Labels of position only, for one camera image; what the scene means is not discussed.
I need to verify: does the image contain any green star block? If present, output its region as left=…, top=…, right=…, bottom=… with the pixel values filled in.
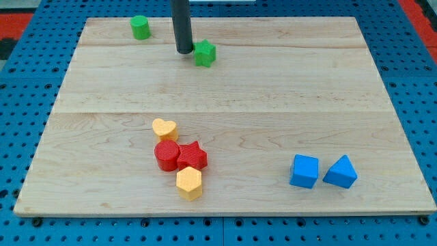
left=193, top=39, right=216, bottom=68

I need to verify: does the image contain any red star block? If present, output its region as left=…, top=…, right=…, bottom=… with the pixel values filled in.
left=177, top=141, right=208, bottom=170

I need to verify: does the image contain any wooden board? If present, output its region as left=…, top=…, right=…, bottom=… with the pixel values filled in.
left=14, top=17, right=436, bottom=217

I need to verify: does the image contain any yellow heart block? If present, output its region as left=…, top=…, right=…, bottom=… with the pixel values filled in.
left=152, top=118, right=179, bottom=141

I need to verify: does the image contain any red cylinder block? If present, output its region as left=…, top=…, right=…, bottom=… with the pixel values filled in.
left=154, top=140, right=180, bottom=172

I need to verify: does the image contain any yellow hexagon block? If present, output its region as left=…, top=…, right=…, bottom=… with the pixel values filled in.
left=176, top=167, right=203, bottom=202

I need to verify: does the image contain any blue cube block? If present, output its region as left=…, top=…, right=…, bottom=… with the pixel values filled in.
left=290, top=154, right=319, bottom=189

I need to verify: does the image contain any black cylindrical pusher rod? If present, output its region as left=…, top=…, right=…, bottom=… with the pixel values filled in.
left=170, top=0, right=193, bottom=54

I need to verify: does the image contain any green cylinder block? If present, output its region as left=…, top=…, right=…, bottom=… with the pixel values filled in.
left=130, top=15, right=151, bottom=40

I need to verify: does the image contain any blue triangle block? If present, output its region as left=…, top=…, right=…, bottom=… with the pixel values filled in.
left=323, top=155, right=358, bottom=189

